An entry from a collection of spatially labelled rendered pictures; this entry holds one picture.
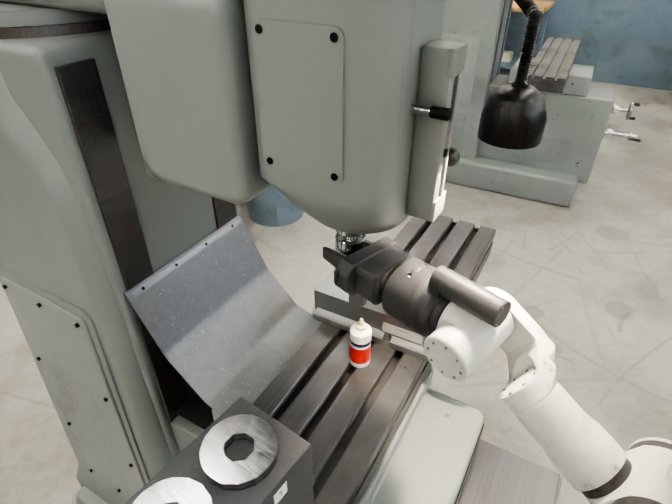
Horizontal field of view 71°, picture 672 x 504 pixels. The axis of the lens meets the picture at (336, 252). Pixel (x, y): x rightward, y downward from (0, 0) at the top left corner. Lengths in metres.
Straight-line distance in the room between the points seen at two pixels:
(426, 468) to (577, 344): 1.73
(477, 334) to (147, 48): 0.52
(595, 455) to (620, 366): 1.95
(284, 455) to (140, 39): 0.52
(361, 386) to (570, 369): 1.65
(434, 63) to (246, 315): 0.69
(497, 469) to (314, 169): 0.75
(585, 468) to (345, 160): 0.43
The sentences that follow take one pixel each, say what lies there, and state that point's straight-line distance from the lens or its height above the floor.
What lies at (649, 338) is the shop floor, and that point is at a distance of 2.79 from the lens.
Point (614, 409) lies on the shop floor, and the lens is 2.37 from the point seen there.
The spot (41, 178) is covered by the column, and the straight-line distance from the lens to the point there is 0.86.
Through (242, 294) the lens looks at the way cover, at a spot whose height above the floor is 0.99.
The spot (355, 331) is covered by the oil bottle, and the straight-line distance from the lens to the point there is 0.88.
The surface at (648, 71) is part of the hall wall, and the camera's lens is 7.18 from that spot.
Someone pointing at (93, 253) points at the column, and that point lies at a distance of 0.89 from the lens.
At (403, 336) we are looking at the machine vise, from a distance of 0.96.
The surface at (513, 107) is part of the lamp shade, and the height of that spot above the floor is 1.49.
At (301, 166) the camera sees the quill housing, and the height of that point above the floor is 1.42.
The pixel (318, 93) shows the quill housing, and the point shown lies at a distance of 0.53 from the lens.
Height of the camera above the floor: 1.66
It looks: 35 degrees down
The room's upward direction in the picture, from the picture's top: straight up
